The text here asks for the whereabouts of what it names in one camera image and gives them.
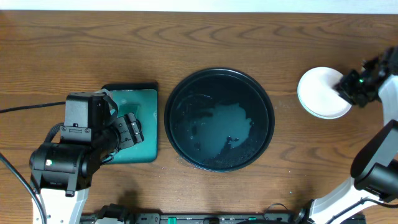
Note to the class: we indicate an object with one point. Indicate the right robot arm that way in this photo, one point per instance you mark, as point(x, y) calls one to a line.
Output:
point(373, 175)

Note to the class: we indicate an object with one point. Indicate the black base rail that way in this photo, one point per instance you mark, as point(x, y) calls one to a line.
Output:
point(147, 218)

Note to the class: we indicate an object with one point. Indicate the rectangular black water tray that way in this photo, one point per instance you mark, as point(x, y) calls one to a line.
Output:
point(145, 95)

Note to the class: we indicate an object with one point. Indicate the white plate with stain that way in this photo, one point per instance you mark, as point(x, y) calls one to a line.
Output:
point(319, 80)

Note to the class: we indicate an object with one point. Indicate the mint plate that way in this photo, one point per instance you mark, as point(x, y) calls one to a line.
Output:
point(324, 106)

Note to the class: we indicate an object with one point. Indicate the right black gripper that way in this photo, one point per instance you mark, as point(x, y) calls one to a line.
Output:
point(347, 86)

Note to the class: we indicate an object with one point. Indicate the green yellow sponge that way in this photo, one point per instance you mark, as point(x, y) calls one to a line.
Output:
point(126, 108)

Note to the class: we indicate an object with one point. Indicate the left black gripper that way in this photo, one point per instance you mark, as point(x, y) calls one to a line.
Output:
point(130, 130)

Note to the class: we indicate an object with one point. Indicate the round black tray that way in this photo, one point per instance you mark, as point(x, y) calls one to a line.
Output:
point(219, 119)

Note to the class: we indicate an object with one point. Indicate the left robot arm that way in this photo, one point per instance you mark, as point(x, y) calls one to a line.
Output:
point(63, 166)

